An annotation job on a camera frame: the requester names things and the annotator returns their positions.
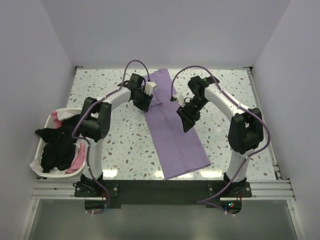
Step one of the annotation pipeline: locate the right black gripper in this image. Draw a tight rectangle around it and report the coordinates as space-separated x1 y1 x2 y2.
176 96 209 133

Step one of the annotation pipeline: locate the purple t shirt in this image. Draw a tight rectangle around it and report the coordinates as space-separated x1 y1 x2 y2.
144 68 211 180

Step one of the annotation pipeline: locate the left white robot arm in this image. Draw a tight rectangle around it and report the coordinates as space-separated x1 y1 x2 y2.
74 73 158 196

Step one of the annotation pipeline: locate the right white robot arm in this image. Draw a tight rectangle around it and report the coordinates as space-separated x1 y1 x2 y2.
170 76 264 197

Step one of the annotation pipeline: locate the pink garment in basket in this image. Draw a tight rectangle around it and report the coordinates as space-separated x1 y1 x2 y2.
50 109 86 175

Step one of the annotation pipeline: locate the black garment in basket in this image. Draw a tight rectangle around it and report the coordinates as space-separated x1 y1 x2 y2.
35 120 78 173

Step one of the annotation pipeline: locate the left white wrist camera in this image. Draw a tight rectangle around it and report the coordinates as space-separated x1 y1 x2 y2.
144 81 158 95

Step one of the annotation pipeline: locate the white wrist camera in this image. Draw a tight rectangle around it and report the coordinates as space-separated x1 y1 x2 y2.
170 93 185 106
144 81 158 95

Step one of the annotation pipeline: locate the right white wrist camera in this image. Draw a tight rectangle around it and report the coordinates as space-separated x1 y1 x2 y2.
170 93 185 106

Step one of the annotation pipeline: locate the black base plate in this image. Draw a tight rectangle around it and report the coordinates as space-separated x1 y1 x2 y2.
73 180 252 212

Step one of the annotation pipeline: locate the aluminium rail frame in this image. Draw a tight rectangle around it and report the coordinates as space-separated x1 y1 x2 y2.
18 66 305 240

